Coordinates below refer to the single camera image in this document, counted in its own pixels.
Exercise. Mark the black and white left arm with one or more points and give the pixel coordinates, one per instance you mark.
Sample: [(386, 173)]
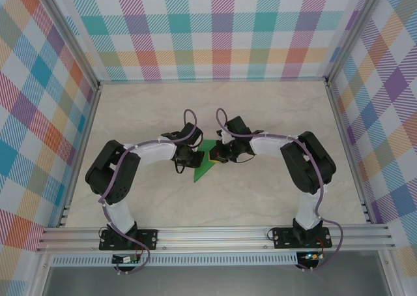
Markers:
[(119, 211)]

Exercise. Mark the aluminium table side rail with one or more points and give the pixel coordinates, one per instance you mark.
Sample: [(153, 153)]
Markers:
[(80, 156), (348, 152)]

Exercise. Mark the aluminium frame post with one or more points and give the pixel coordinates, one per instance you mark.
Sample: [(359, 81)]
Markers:
[(70, 35), (353, 32)]

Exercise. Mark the green square paper sheet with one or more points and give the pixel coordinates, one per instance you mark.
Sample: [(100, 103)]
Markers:
[(202, 172)]

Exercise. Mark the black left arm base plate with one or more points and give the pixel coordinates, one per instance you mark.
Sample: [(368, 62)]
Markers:
[(148, 239)]

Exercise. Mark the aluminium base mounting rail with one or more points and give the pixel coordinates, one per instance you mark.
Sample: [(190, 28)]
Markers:
[(211, 237)]

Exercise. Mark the grey metal shelf panel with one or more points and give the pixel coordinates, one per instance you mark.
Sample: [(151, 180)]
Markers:
[(211, 283)]

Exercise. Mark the thin aluminium wall rail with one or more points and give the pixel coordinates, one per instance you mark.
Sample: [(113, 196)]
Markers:
[(211, 80)]

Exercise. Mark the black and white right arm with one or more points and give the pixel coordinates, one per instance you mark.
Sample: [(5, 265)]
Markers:
[(307, 208)]

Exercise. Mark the small circuit board green light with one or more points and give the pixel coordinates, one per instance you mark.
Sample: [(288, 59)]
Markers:
[(311, 256)]

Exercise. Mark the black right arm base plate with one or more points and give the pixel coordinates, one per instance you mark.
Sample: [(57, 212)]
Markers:
[(283, 237)]

